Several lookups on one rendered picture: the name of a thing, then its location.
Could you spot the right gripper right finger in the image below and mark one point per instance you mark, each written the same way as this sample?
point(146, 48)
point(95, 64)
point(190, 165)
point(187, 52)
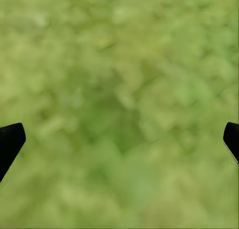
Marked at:
point(231, 138)

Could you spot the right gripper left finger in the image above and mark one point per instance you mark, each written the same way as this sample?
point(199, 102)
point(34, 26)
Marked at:
point(12, 138)

